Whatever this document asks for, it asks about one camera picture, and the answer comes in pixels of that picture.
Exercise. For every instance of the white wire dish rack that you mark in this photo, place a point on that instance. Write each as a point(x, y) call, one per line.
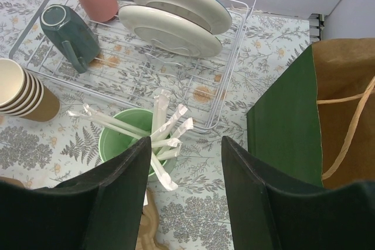
point(131, 71)

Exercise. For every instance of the brown cardboard cup carrier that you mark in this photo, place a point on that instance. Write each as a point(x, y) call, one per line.
point(149, 226)

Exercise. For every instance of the floral table mat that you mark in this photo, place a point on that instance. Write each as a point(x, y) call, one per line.
point(195, 216)

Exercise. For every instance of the stack of brown paper cups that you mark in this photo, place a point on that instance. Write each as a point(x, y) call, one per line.
point(24, 96)

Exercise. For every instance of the dark teal mug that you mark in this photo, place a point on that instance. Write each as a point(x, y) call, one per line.
point(71, 35)

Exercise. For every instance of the front white plate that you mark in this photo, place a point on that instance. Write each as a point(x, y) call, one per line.
point(170, 32)

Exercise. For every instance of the green paper bag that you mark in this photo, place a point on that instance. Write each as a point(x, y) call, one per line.
point(316, 122)

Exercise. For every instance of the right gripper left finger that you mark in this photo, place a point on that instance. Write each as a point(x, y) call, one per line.
point(131, 163)

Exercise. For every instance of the aluminium frame rail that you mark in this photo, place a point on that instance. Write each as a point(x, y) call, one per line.
point(316, 26)

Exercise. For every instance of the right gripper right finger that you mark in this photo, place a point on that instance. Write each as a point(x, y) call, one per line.
point(269, 209)

